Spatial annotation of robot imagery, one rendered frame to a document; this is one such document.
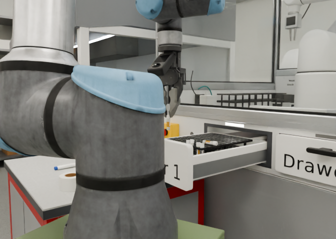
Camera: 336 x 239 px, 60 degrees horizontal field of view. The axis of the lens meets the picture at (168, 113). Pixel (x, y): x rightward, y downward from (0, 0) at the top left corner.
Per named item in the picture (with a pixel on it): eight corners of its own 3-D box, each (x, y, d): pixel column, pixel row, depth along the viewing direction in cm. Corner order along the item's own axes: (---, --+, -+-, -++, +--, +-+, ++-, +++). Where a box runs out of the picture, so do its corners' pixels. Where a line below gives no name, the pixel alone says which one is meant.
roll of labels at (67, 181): (75, 182, 93) (75, 170, 93) (88, 187, 88) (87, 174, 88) (54, 188, 88) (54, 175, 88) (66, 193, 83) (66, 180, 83)
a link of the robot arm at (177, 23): (150, -8, 84) (162, 0, 92) (151, 30, 85) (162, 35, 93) (176, -12, 81) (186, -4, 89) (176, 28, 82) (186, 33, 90)
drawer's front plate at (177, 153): (187, 192, 69) (187, 145, 68) (126, 165, 92) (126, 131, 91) (193, 190, 70) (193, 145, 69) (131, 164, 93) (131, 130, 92)
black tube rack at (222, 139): (201, 171, 79) (201, 148, 78) (162, 159, 93) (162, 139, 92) (252, 159, 92) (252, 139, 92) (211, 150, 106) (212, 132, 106)
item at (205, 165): (188, 182, 71) (188, 157, 70) (134, 161, 91) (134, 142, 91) (281, 158, 95) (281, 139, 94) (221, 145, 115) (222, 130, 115)
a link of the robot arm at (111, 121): (139, 185, 31) (137, 56, 30) (43, 172, 36) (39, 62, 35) (179, 160, 42) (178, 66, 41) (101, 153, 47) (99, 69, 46)
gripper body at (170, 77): (186, 87, 93) (186, 48, 92) (177, 87, 85) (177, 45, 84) (164, 87, 95) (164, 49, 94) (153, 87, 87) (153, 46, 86)
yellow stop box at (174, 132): (169, 141, 120) (169, 124, 120) (159, 139, 126) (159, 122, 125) (179, 140, 123) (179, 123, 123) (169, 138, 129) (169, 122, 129)
